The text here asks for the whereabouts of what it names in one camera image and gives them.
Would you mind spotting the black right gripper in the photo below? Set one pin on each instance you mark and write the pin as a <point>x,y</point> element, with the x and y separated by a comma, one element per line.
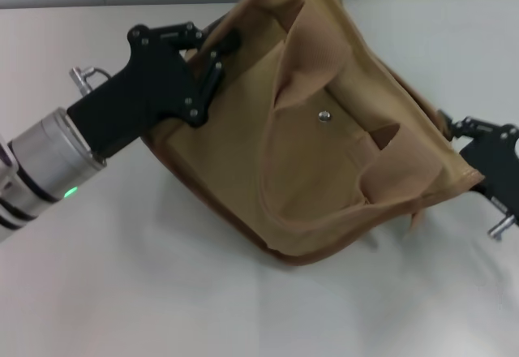
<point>498,166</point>

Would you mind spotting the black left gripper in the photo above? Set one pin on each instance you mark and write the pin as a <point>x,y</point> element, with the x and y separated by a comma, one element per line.
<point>146,85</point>

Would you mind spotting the khaki canvas food bag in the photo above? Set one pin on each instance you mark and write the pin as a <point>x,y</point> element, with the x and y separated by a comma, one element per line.
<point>263,150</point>

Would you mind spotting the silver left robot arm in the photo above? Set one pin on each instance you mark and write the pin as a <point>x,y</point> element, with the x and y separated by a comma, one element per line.
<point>48,162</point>

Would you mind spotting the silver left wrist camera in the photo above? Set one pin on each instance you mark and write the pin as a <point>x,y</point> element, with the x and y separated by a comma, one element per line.
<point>6,158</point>

